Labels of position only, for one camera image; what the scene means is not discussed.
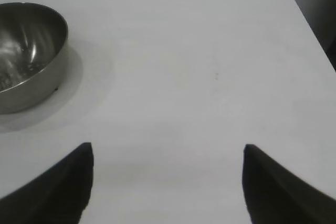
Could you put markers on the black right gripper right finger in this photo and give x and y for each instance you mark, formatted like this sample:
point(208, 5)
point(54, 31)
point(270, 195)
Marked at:
point(275, 197)

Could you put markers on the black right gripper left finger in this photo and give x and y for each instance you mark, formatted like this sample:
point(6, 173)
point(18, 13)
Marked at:
point(57, 195)

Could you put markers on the stainless steel mixing bowl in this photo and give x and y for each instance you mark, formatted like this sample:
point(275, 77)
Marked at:
point(23, 51)

